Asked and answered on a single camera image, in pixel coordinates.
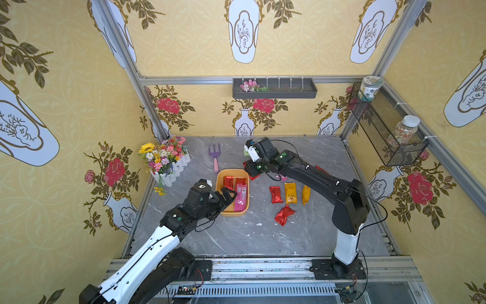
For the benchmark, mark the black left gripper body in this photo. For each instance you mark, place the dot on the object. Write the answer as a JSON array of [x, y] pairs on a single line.
[[218, 197]]

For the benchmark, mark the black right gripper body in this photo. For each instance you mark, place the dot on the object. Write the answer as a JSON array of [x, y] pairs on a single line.
[[250, 160]]

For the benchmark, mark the pink tea bag with barcode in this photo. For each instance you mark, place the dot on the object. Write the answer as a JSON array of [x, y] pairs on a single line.
[[241, 199]]

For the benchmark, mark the red tea bag small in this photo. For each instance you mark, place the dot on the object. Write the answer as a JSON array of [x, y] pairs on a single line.
[[229, 182]]

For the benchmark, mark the yellow tea bag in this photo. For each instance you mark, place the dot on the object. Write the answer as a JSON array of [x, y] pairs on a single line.
[[291, 193], [306, 193]]

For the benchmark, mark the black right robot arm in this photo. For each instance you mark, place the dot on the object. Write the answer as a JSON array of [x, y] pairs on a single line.
[[351, 205]]

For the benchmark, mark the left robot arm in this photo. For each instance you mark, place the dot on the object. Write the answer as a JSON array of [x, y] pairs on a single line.
[[160, 261]]

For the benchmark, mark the yellow plastic storage box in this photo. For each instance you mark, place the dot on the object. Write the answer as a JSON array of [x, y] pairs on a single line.
[[229, 212]]

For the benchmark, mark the flower box white fence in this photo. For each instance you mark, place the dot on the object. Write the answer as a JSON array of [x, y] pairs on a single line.
[[166, 161]]

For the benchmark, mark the purple toy rake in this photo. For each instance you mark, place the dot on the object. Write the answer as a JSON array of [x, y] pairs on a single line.
[[214, 151]]

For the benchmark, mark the jar with patterned label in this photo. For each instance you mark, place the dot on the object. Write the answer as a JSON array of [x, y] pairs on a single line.
[[370, 85]]

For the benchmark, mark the clear jar white lid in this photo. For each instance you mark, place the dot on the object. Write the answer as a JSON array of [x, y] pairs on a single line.
[[404, 131]]

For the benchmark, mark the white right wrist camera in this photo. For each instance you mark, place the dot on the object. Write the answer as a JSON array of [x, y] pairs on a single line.
[[250, 151]]

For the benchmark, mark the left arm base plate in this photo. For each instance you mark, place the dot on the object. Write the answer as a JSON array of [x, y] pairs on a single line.
[[202, 271]]

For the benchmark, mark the grey wall shelf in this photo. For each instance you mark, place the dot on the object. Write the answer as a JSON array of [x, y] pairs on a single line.
[[281, 88]]

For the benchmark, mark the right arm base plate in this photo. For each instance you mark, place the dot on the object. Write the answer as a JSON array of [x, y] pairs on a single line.
[[333, 269]]

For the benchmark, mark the black wire basket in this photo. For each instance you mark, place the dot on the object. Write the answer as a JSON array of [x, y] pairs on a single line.
[[378, 119]]

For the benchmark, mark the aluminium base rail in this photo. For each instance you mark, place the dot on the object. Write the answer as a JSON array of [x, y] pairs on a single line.
[[393, 279]]

